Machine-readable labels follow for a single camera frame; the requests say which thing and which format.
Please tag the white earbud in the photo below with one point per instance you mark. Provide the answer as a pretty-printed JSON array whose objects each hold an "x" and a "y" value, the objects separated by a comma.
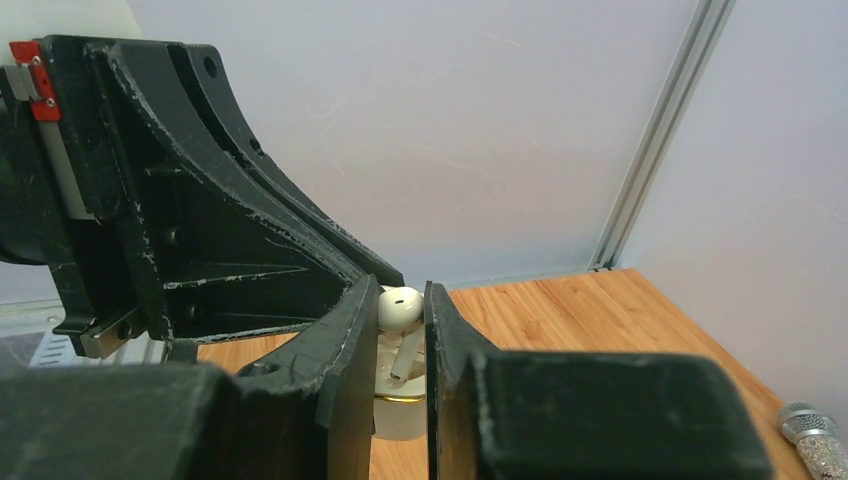
[{"x": 400, "y": 311}]

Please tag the silver glitter microphone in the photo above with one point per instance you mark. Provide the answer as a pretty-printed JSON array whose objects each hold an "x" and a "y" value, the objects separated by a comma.
[{"x": 815, "y": 437}]

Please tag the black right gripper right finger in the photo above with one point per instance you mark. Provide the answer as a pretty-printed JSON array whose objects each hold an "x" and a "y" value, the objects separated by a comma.
[{"x": 513, "y": 414}]

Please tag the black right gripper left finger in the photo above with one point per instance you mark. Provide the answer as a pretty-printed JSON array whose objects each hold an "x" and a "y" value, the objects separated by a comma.
[{"x": 303, "y": 411}]

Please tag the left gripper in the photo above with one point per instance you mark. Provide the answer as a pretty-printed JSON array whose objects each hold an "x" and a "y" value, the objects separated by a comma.
[{"x": 129, "y": 170}]

